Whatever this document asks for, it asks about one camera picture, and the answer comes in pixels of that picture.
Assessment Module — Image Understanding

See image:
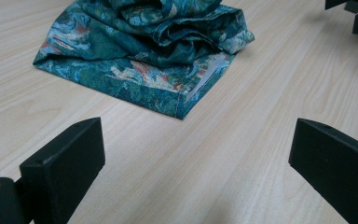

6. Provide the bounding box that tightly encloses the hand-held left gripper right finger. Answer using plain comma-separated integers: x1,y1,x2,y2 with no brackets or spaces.
288,118,358,224

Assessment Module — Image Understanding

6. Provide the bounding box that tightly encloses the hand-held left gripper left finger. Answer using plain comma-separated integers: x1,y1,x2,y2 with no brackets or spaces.
19,117,106,224

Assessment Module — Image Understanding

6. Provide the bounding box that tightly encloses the teal patterned shirt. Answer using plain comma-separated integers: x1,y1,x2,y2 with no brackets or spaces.
32,0,256,121

